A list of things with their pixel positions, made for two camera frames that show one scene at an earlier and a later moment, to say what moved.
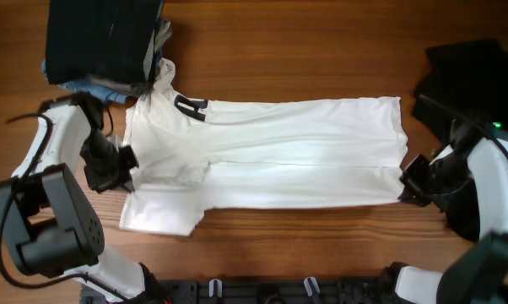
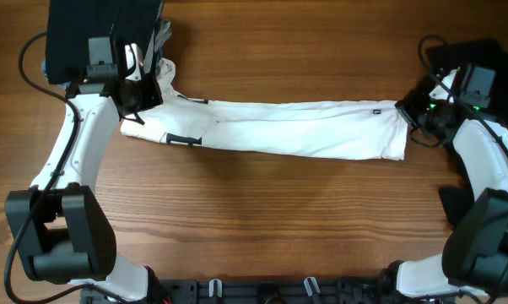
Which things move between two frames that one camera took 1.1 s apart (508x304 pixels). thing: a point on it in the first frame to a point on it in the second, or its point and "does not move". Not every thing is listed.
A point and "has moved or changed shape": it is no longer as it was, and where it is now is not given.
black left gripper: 123,179 to 154,97
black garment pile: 465,80 does not move
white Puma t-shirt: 187,156 has moved or changed shape
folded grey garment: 159,36 does not move
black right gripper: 412,187 to 408,107
